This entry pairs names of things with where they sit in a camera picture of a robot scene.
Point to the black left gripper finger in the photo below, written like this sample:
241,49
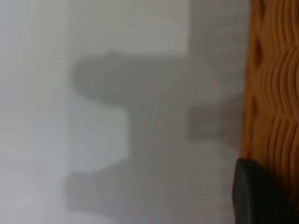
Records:
254,200

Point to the light brown wicker basket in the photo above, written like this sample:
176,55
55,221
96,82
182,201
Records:
273,93

